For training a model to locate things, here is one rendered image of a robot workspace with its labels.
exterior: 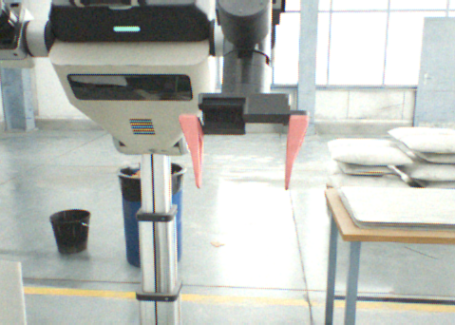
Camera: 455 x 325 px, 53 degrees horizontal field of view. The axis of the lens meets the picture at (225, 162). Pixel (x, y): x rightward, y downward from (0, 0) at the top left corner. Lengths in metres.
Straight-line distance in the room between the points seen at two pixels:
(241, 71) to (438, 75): 8.71
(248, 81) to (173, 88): 0.61
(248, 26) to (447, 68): 8.79
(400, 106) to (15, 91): 7.25
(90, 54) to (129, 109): 0.17
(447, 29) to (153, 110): 8.28
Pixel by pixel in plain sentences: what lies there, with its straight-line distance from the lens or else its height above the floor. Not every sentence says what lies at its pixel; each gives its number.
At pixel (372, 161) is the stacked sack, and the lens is 4.00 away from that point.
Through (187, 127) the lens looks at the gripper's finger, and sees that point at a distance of 0.50.
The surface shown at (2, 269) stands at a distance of 0.94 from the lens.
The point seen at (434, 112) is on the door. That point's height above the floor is 0.42.
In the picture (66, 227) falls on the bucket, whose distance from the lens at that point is 3.49.
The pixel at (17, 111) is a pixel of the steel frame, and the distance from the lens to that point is 9.77.
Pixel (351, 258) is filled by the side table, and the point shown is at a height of 0.64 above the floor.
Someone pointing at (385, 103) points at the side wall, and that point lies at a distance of 9.03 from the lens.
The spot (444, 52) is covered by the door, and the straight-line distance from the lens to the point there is 9.20.
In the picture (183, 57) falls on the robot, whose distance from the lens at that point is 1.08.
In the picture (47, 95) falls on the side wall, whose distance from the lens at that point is 9.73.
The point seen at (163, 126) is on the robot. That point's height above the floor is 1.22.
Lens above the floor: 1.40
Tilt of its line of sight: 13 degrees down
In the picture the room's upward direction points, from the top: straight up
